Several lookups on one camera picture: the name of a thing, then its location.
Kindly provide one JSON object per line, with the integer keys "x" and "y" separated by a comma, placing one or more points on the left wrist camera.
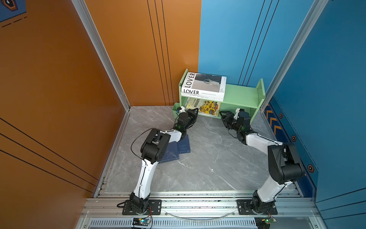
{"x": 180, "y": 109}

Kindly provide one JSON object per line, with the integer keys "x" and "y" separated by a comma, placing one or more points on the right green circuit board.
{"x": 264, "y": 223}

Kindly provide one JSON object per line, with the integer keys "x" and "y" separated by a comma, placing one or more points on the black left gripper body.
{"x": 191, "y": 118}

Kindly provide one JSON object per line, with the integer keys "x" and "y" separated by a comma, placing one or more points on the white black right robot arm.
{"x": 284, "y": 164}

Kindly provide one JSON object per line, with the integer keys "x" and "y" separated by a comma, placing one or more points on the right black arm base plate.
{"x": 256, "y": 207}

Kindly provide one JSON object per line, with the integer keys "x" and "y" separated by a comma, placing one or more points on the green wooden two-tier shelf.
{"x": 248, "y": 98}

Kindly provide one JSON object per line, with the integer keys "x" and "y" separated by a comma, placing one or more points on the white book with brown pattern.
{"x": 210, "y": 98}

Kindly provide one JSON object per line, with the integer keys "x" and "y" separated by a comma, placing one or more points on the small green box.
{"x": 175, "y": 110}

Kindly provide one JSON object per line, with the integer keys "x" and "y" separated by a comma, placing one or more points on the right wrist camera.
{"x": 237, "y": 113}

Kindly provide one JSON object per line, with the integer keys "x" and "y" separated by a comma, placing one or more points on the white LOVER book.
{"x": 201, "y": 84}

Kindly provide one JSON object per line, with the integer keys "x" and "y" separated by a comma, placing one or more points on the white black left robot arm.
{"x": 153, "y": 150}

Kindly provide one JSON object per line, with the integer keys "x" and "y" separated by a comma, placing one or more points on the left green circuit board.
{"x": 141, "y": 223}

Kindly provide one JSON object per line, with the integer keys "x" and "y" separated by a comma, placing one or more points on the green circuit board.
{"x": 264, "y": 223}
{"x": 141, "y": 223}

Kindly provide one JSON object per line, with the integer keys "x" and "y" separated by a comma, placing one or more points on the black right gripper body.
{"x": 229, "y": 122}

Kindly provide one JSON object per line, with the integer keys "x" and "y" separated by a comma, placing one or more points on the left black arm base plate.
{"x": 153, "y": 207}

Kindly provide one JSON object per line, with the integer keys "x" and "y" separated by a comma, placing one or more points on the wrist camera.
{"x": 180, "y": 109}
{"x": 237, "y": 113}

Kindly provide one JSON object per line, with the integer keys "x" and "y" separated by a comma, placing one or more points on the yellow illustrated Chinese book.
{"x": 205, "y": 107}

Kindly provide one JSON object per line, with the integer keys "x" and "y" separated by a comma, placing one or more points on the aluminium mounting rail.
{"x": 289, "y": 203}

